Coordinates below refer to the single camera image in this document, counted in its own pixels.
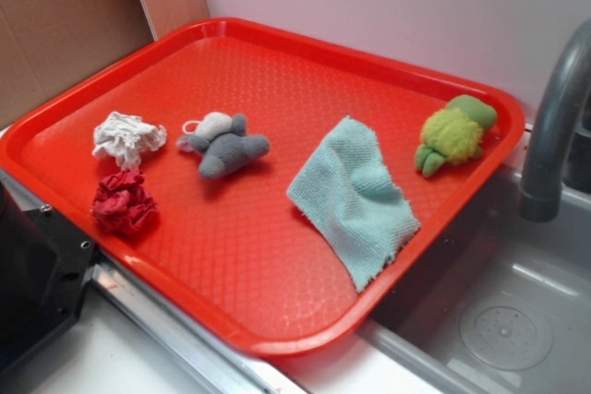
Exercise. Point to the crumpled white paper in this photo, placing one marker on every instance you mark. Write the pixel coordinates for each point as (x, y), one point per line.
(125, 138)

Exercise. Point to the grey toy faucet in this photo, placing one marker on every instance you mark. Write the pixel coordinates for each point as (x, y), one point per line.
(558, 153)

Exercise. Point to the green plush turtle toy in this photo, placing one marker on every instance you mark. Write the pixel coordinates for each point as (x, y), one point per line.
(453, 134)

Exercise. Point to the brown cardboard panel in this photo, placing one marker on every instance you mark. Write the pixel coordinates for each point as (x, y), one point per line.
(48, 46)

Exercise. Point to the light blue cloth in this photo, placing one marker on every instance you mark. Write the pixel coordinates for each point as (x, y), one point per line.
(347, 193)

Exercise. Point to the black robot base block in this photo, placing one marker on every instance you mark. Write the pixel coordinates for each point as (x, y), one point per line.
(46, 264)

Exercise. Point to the crumpled red paper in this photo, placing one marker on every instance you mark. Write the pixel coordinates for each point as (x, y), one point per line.
(123, 205)

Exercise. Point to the grey toy sink basin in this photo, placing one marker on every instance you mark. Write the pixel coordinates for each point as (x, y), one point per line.
(497, 304)

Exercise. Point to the silver metal rail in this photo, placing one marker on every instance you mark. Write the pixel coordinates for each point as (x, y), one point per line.
(124, 338)

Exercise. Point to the red plastic tray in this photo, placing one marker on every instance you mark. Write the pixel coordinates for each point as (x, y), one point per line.
(236, 254)

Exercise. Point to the grey plush elephant toy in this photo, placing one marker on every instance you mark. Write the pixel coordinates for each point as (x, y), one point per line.
(223, 144)

